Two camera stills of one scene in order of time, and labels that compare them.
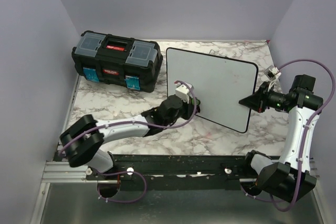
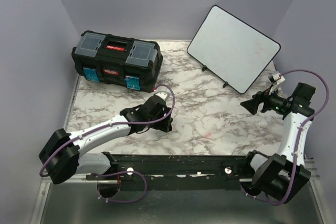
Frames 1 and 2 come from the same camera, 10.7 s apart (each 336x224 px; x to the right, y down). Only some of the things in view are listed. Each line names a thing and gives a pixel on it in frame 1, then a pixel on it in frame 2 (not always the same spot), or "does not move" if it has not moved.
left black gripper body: (185, 112) → (161, 125)
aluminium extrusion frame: (68, 201) does not move
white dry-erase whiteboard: (219, 83) → (234, 51)
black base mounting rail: (169, 172) does not move
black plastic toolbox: (130, 63) does not move
